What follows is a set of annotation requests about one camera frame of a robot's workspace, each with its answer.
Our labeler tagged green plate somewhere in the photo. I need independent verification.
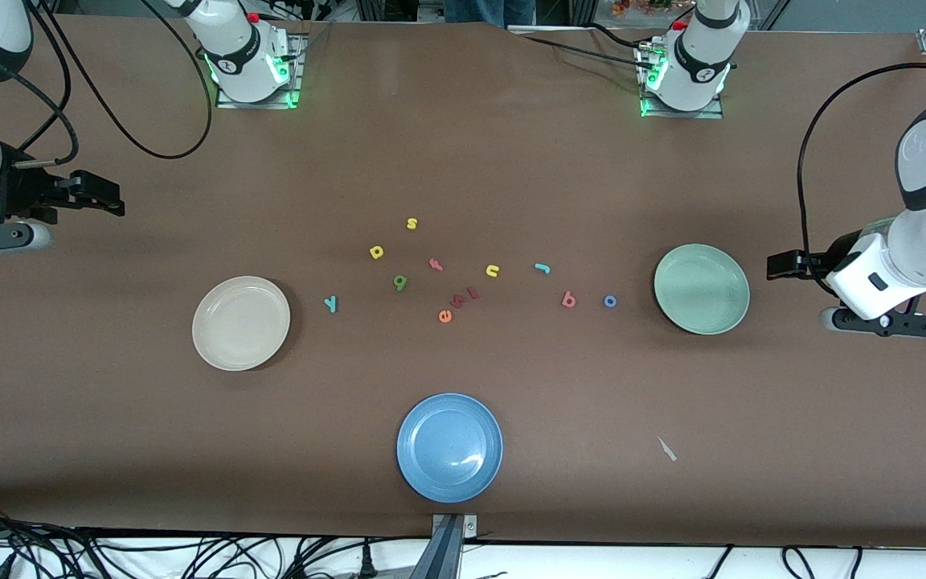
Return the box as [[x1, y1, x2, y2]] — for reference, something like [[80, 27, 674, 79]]
[[654, 244, 751, 335]]

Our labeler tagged beige plate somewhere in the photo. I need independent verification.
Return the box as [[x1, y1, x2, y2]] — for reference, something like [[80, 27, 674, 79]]
[[192, 276, 291, 372]]

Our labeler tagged brown table cover sheet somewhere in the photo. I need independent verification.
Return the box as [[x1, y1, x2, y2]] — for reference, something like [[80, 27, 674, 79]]
[[0, 14, 926, 549]]

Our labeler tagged blue plate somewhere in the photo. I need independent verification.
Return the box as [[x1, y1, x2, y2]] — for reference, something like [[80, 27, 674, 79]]
[[396, 392, 504, 504]]

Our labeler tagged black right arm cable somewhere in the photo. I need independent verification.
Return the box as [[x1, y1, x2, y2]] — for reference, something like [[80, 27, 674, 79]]
[[13, 0, 215, 167]]

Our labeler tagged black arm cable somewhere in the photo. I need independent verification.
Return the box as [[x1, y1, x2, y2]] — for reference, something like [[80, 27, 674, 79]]
[[797, 63, 926, 278], [13, 0, 215, 167]]

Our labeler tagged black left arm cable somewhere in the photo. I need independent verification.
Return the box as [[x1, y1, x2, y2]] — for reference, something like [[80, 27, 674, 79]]
[[797, 63, 926, 278]]

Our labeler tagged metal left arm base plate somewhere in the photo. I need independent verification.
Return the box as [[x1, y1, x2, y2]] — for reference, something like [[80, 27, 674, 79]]
[[638, 40, 725, 120]]

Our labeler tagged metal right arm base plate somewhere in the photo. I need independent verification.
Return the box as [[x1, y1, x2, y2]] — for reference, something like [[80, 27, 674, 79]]
[[215, 32, 307, 109]]

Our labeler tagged black cable on table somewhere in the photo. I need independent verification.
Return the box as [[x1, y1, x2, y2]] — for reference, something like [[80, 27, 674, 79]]
[[588, 22, 650, 47], [521, 34, 647, 64]]

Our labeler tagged metal camera post bracket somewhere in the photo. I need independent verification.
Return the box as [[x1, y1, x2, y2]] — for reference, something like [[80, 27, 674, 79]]
[[411, 513, 480, 579]]

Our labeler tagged black cable with plug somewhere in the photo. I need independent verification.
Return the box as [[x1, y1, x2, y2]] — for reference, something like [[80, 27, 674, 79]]
[[294, 535, 375, 578]]

